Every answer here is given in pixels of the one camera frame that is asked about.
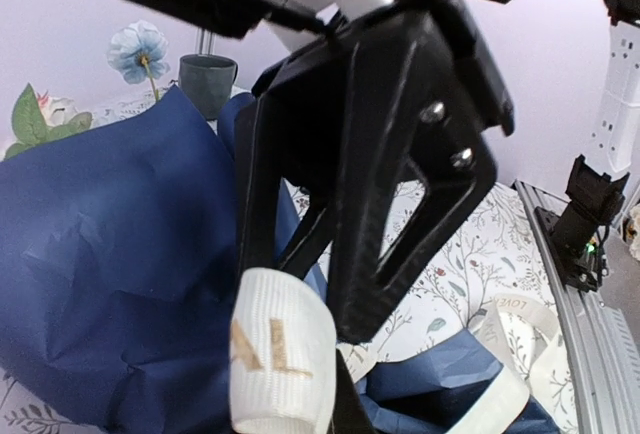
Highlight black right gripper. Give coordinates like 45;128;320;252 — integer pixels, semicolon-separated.
251;0;515;344

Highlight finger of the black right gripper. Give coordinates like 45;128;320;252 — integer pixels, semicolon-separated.
234;88;361;280

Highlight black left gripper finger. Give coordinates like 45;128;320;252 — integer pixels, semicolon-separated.
329;351;375;434

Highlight clear plastic wrap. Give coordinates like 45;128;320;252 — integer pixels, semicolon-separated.
229;268;563;433

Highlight blue wrapping paper sheet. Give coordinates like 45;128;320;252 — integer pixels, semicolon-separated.
0;84;566;434

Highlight white fake flower stem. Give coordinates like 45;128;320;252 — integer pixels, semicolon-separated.
1;83;93;160

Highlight pale blue fake flower stem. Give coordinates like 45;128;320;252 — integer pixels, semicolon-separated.
106;20;170;101

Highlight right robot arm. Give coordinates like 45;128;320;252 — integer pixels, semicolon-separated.
234;0;639;344

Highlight dark grey metal mug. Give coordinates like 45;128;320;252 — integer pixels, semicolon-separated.
178;54;238;121

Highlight floral patterned tablecloth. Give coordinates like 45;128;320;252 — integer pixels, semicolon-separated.
1;90;579;433

